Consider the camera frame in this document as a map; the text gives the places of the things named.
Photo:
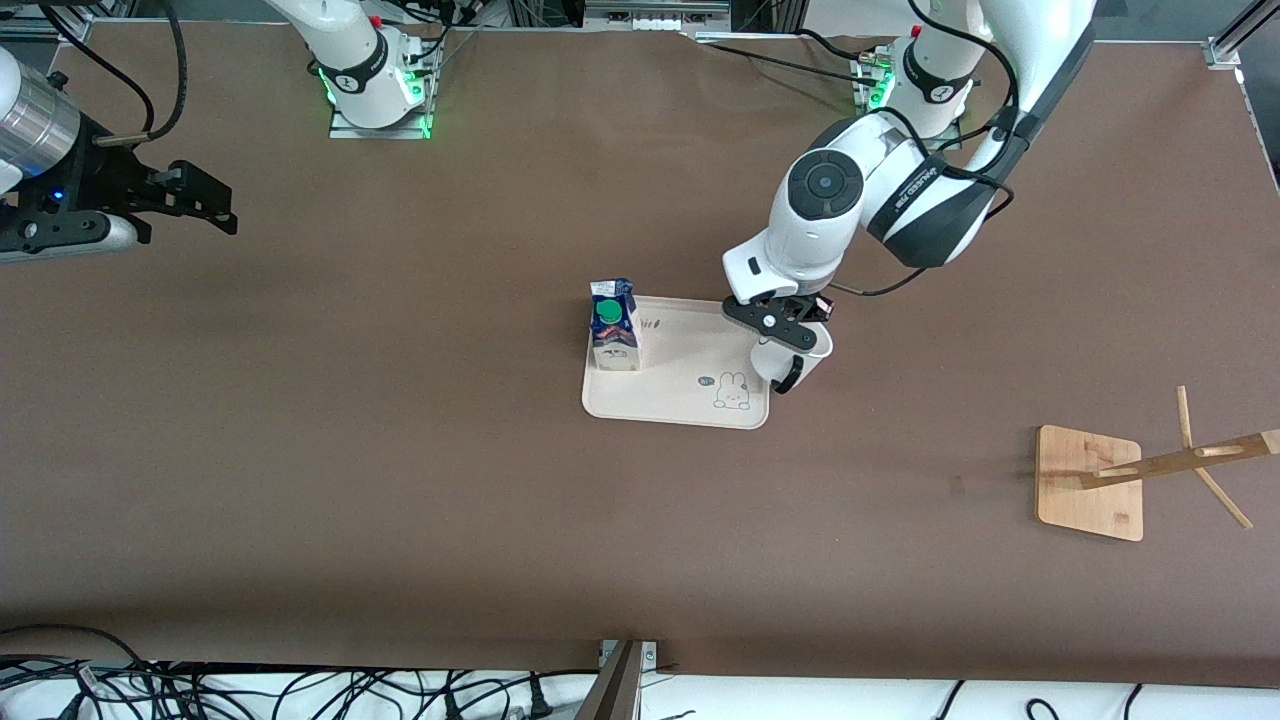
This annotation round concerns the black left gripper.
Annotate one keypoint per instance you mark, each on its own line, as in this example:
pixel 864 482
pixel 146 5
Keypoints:
pixel 806 307

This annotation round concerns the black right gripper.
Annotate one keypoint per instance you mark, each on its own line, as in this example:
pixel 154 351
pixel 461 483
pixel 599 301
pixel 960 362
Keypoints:
pixel 98 178

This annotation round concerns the blue white milk carton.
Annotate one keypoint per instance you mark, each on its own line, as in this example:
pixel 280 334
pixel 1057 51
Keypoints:
pixel 612 330

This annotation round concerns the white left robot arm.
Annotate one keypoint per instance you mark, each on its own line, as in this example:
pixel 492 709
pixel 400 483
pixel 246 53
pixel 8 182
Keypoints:
pixel 830 200

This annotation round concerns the cream rabbit print tray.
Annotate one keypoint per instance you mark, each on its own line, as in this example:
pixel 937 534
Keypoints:
pixel 680 380

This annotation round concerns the wooden mug tree stand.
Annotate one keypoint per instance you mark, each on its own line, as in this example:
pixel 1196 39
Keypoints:
pixel 1085 500

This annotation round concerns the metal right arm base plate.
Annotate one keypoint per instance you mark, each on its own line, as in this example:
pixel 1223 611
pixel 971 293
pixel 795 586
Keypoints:
pixel 420 125

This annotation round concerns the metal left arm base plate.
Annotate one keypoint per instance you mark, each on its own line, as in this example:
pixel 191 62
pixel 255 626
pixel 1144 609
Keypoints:
pixel 868 95

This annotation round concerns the grey metal frame post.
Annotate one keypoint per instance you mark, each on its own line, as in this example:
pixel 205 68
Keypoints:
pixel 615 685

